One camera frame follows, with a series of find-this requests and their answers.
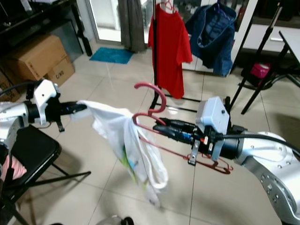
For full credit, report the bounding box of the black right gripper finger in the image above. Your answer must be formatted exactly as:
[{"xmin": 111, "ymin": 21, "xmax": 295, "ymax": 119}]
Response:
[
  {"xmin": 157, "ymin": 118, "xmax": 202, "ymax": 132},
  {"xmin": 152, "ymin": 125, "xmax": 204, "ymax": 143}
]

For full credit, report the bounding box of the red wire clothes hanger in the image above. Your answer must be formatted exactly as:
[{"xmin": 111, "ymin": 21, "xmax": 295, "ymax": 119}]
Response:
[
  {"xmin": 162, "ymin": 0, "xmax": 176, "ymax": 14},
  {"xmin": 132, "ymin": 82, "xmax": 234, "ymax": 175}
]

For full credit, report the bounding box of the white printed t-shirt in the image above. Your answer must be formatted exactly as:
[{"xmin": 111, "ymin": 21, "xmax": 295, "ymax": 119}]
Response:
[{"xmin": 77, "ymin": 100, "xmax": 169, "ymax": 208}]

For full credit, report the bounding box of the cardboard box with black print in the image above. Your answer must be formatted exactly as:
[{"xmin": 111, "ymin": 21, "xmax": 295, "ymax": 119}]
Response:
[{"xmin": 45, "ymin": 56, "xmax": 75, "ymax": 86}]

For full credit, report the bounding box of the chrome black clothes rack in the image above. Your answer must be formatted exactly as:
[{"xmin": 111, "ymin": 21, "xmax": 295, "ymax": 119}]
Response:
[{"xmin": 150, "ymin": 0, "xmax": 233, "ymax": 122}]

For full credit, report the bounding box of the black folding chair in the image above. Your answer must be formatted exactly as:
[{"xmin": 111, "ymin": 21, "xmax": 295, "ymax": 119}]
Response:
[{"xmin": 1, "ymin": 124, "xmax": 92, "ymax": 225}]

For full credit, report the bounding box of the large brown cardboard box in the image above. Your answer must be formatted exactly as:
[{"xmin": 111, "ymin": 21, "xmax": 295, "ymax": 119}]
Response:
[{"xmin": 12, "ymin": 34, "xmax": 71, "ymax": 71}]

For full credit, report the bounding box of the teal floor mat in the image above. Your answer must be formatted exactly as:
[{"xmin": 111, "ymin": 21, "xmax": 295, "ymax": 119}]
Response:
[{"xmin": 89, "ymin": 47, "xmax": 134, "ymax": 65}]

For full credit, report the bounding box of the pink striped cloth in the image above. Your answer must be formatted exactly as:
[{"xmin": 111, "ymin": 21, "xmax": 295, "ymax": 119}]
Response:
[{"xmin": 2, "ymin": 154, "xmax": 25, "ymax": 182}]

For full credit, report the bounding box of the red t-shirt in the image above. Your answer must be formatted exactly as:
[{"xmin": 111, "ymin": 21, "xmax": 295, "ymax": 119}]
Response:
[{"xmin": 148, "ymin": 4, "xmax": 193, "ymax": 99}]

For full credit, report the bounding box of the blue denim jacket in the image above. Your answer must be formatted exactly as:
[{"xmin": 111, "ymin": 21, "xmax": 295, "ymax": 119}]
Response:
[{"xmin": 185, "ymin": 2, "xmax": 238, "ymax": 77}]

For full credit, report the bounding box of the pink plastic container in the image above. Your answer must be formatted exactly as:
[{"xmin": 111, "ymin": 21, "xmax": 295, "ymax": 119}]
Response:
[{"xmin": 251, "ymin": 63, "xmax": 270, "ymax": 79}]

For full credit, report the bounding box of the white framed glass door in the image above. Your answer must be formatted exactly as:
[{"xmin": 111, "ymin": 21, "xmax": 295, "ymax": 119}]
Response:
[{"xmin": 85, "ymin": 0, "xmax": 153, "ymax": 45}]

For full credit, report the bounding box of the black console table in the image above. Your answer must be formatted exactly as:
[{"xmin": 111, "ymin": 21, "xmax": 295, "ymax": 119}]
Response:
[{"xmin": 0, "ymin": 0, "xmax": 93, "ymax": 57}]

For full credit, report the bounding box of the grey curtain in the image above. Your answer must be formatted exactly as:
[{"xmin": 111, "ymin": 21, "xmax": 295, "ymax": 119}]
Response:
[{"xmin": 117, "ymin": 0, "xmax": 146, "ymax": 52}]

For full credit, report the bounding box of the grey robot leg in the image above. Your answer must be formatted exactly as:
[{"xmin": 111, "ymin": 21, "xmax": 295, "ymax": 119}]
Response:
[{"xmin": 96, "ymin": 215, "xmax": 134, "ymax": 225}]

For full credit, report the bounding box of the black tripod stand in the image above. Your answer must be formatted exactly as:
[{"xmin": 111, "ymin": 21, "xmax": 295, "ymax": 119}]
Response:
[{"xmin": 230, "ymin": 5, "xmax": 300, "ymax": 115}]

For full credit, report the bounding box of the white low sideboard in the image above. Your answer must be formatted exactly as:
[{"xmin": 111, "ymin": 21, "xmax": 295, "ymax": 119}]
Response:
[{"xmin": 239, "ymin": 16, "xmax": 300, "ymax": 53}]

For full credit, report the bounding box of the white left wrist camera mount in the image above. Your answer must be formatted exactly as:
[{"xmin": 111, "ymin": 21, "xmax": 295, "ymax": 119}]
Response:
[{"xmin": 34, "ymin": 79, "xmax": 60, "ymax": 126}]

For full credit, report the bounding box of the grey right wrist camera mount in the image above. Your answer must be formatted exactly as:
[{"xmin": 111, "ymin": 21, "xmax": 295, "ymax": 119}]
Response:
[{"xmin": 196, "ymin": 96, "xmax": 225, "ymax": 136}]

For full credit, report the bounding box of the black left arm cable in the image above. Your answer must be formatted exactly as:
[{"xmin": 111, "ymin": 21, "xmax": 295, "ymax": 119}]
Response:
[{"xmin": 0, "ymin": 81, "xmax": 38, "ymax": 94}]

